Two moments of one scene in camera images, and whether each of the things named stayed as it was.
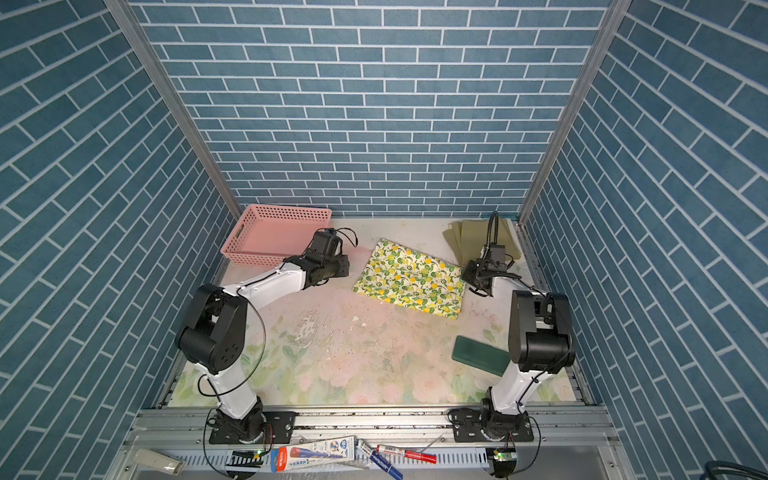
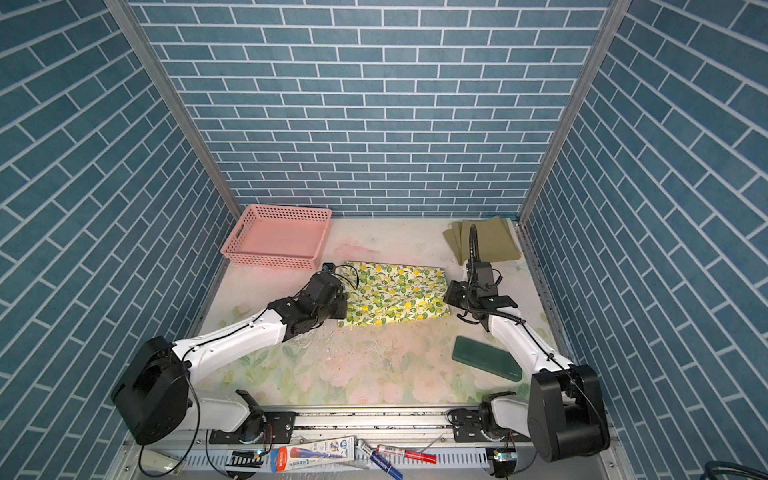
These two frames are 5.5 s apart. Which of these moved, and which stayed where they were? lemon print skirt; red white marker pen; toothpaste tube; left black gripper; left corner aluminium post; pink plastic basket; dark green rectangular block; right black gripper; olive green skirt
Moved: right black gripper; lemon print skirt; left black gripper
Stayed: pink plastic basket; red white marker pen; dark green rectangular block; left corner aluminium post; olive green skirt; toothpaste tube
